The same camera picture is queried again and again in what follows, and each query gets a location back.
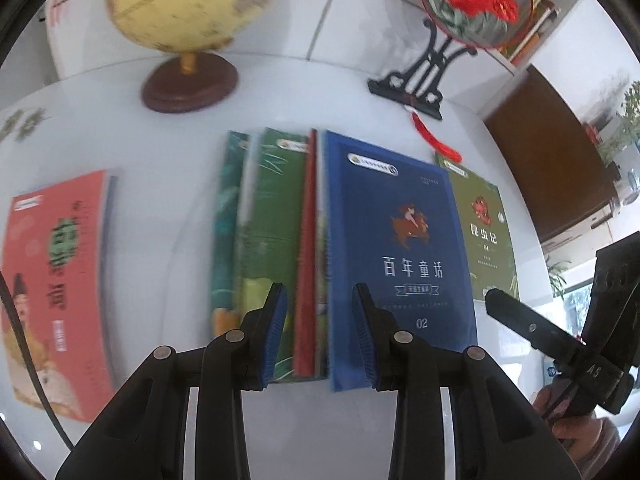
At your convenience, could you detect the white bookshelf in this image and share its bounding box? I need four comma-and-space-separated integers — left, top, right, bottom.
39, 0, 584, 82

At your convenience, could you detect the dark red thin book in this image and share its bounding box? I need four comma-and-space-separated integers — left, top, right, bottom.
293, 129, 317, 377

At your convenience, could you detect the rabbit hill picture book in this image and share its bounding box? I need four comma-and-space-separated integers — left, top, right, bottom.
314, 211, 329, 378

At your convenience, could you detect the yellow globe on wooden base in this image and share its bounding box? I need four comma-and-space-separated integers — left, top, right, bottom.
106, 0, 272, 114

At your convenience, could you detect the olive green insect book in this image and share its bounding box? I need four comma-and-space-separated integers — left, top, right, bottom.
436, 154, 520, 301

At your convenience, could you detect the green leafy book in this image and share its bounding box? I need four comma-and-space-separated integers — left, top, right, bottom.
236, 128, 308, 382

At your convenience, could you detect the black cable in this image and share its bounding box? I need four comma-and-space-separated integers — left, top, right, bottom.
0, 268, 76, 449

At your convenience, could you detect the potted green plant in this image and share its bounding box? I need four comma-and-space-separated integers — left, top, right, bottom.
582, 70, 639, 166

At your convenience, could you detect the brown wooden cabinet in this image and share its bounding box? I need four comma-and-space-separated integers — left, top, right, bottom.
484, 65, 617, 243

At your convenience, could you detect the red ancient poetry book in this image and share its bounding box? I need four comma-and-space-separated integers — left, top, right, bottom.
1, 170, 115, 422

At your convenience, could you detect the round red flower fan ornament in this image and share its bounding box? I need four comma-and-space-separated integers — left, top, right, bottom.
368, 0, 534, 120

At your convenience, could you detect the blue fairy tale book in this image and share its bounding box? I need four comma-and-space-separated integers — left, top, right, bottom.
321, 131, 477, 392

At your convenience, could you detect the person's right hand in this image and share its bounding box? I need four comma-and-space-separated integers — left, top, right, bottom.
550, 391, 620, 479

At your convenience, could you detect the teal green leftmost book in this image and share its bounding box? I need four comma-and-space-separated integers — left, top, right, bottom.
209, 131, 250, 337

